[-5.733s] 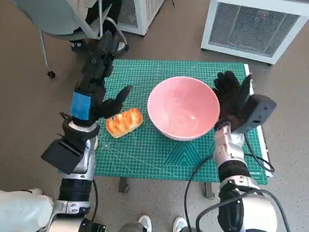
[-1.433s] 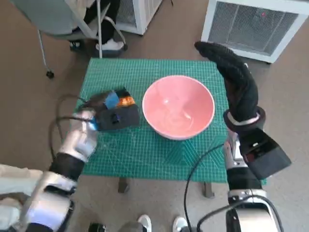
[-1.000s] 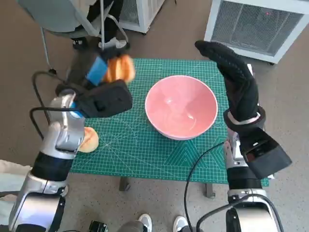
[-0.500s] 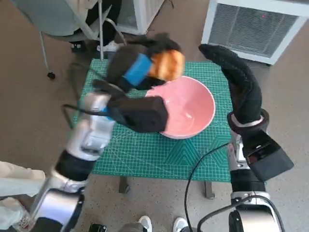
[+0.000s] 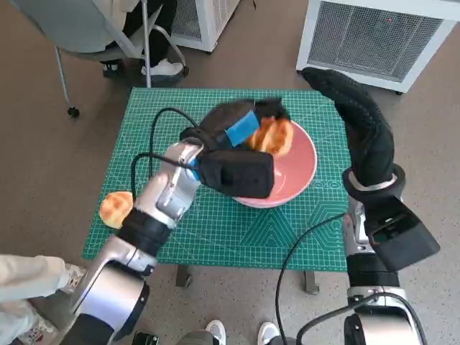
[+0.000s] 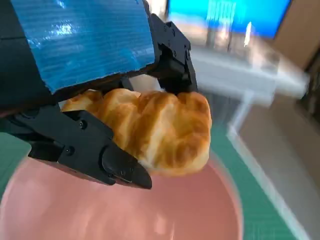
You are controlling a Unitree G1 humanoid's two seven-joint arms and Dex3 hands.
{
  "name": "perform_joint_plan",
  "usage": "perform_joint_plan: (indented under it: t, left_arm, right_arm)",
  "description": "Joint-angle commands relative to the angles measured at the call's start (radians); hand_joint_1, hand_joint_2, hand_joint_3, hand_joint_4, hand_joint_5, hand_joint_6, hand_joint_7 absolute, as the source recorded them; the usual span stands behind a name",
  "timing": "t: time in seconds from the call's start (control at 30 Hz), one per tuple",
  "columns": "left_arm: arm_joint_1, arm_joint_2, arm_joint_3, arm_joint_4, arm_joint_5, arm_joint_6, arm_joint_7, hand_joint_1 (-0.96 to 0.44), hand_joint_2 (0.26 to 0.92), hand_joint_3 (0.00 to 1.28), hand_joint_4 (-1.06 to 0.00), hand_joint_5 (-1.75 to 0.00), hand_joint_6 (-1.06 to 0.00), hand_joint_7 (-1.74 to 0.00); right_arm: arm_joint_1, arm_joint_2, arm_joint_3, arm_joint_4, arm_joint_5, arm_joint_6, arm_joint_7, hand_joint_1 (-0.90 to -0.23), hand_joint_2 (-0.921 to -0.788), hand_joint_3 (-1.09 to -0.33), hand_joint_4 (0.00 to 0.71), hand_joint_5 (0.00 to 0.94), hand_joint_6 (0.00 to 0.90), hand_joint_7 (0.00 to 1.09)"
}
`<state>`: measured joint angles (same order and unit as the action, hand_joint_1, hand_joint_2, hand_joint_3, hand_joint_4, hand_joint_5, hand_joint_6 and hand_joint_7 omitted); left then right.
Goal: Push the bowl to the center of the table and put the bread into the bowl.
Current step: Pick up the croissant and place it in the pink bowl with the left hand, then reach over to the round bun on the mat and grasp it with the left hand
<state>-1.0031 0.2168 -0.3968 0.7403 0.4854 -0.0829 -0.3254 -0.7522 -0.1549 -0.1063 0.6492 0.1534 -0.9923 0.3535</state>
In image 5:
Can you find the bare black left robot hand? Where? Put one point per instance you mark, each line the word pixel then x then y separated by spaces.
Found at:
pixel 223 122

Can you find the grey chair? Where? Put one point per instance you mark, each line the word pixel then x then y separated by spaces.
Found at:
pixel 72 21

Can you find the green cutting mat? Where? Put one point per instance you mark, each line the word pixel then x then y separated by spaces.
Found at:
pixel 223 233

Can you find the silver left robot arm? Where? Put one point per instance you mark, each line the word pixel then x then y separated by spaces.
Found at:
pixel 169 194

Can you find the orange striped toy bread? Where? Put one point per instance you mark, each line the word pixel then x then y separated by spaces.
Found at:
pixel 273 138

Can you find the small white ventilated cabinet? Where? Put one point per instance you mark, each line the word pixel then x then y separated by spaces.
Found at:
pixel 215 18

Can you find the pale round toy bun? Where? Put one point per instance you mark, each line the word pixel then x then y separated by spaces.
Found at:
pixel 113 208

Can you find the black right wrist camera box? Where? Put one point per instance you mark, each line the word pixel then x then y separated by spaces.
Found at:
pixel 402 233

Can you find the seated person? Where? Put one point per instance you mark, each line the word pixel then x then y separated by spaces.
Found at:
pixel 161 32

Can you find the pink bowl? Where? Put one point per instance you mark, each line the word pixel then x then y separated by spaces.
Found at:
pixel 294 172

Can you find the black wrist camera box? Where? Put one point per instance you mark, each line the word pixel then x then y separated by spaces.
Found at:
pixel 240 174
pixel 402 233

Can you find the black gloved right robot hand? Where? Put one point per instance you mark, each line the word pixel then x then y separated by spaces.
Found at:
pixel 370 143

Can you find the large white ventilated cabinet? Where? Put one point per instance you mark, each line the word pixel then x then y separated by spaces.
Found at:
pixel 373 39

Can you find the metal table leg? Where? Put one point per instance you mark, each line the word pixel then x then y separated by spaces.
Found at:
pixel 311 283
pixel 183 276

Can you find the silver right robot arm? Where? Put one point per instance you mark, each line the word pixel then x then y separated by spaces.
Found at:
pixel 373 273

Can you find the person in pale clothing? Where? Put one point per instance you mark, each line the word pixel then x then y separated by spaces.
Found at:
pixel 25 276

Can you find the white shoe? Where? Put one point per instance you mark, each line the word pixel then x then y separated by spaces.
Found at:
pixel 267 334
pixel 215 332

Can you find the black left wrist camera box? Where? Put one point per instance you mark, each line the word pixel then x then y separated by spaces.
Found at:
pixel 240 174

